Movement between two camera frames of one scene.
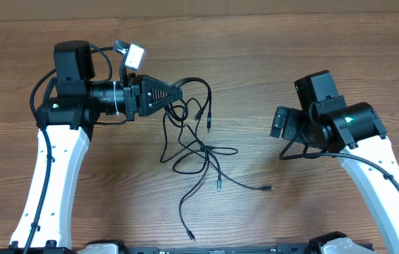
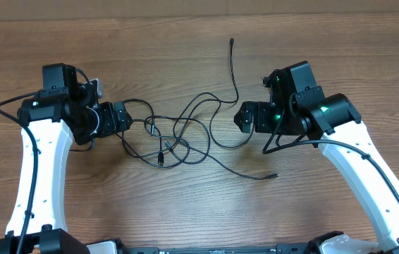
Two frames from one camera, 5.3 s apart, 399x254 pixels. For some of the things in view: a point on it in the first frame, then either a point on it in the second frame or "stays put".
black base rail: [290, 248] stays put
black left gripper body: [132, 97] -> [108, 124]
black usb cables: [183, 138] -> [163, 141]
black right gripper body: [294, 121] -> [266, 117]
